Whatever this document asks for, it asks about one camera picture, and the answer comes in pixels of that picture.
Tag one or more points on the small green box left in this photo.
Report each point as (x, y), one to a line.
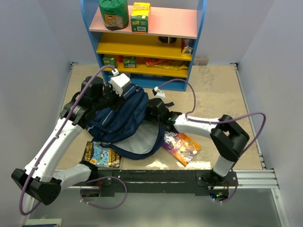
(110, 60)

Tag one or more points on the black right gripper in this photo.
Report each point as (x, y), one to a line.
(148, 118)

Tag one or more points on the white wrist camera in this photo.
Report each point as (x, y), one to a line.
(119, 83)
(158, 93)

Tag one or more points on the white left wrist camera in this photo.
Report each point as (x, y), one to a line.
(119, 83)

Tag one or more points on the orange yellow snack packets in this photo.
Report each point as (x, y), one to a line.
(166, 64)

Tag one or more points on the small green box right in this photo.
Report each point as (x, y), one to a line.
(129, 61)

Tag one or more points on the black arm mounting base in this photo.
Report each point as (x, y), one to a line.
(197, 182)

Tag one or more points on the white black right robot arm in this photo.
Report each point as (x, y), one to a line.
(228, 136)

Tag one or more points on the navy blue student backpack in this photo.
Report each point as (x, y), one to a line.
(126, 130)

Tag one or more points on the small snack pouch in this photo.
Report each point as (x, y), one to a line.
(187, 46)

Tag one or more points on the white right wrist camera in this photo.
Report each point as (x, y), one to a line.
(158, 93)

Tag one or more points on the yellow green carton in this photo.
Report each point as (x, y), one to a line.
(140, 17)

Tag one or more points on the green cylindrical package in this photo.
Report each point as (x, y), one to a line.
(114, 14)

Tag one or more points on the purple Roald Dahl book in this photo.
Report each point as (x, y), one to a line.
(182, 147)

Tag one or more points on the small green box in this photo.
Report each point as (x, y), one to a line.
(129, 61)
(110, 60)

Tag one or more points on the blue shelf unit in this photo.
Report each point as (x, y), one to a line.
(167, 28)

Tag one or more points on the small box behind shelf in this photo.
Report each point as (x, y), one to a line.
(201, 61)

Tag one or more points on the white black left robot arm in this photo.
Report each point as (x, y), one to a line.
(39, 178)

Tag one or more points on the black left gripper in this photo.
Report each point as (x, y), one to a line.
(119, 100)

